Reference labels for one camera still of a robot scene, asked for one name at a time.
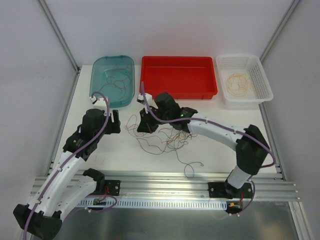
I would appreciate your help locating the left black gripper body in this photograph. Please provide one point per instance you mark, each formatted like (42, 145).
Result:
(114, 122)

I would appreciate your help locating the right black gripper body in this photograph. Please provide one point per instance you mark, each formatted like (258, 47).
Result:
(147, 122)

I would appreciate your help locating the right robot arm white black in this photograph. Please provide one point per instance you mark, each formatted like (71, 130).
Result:
(249, 144)

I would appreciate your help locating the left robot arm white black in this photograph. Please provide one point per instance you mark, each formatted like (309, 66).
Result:
(45, 212)

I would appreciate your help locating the teal transparent plastic tub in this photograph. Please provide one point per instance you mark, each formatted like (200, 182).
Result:
(114, 77)

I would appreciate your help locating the red plastic tray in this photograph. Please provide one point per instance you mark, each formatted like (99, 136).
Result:
(183, 77)

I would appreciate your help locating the white perforated plastic basket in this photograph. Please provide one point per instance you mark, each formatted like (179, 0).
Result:
(243, 81)

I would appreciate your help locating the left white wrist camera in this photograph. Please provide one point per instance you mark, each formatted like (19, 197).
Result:
(99, 103)

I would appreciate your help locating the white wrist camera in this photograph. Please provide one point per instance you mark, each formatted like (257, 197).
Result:
(99, 103)
(145, 98)

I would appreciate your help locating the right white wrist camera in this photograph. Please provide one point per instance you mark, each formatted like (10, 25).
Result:
(145, 98)

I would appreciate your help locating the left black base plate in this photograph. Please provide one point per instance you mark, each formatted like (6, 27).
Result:
(110, 187)

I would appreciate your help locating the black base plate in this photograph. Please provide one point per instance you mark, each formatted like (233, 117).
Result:
(219, 189)
(110, 187)

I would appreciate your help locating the aluminium mounting rail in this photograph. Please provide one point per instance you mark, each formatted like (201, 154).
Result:
(169, 179)

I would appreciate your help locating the white slotted cable duct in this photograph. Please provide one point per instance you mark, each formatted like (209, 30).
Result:
(131, 203)

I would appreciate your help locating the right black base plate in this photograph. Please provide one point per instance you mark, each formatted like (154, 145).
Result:
(219, 189)

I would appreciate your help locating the right aluminium frame post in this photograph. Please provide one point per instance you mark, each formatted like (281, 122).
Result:
(292, 8)

